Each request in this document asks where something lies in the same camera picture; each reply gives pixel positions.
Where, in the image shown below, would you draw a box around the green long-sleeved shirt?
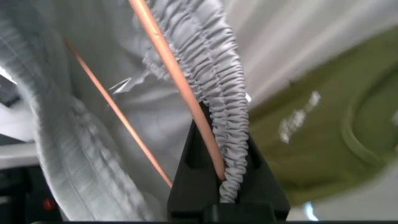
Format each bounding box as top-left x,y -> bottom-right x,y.
248,27 -> 398,208

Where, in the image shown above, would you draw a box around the white curtain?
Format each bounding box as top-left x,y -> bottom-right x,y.
221,0 -> 398,108

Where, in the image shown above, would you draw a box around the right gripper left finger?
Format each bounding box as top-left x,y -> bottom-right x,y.
167,101 -> 225,223

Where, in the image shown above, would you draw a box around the pink clothes hanger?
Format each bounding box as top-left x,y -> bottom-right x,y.
63,0 -> 226,189

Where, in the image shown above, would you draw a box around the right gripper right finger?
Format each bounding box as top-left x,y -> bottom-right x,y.
237,133 -> 291,223

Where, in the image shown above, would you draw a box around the pale grey shorts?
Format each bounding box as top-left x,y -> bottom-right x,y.
0,0 -> 250,222

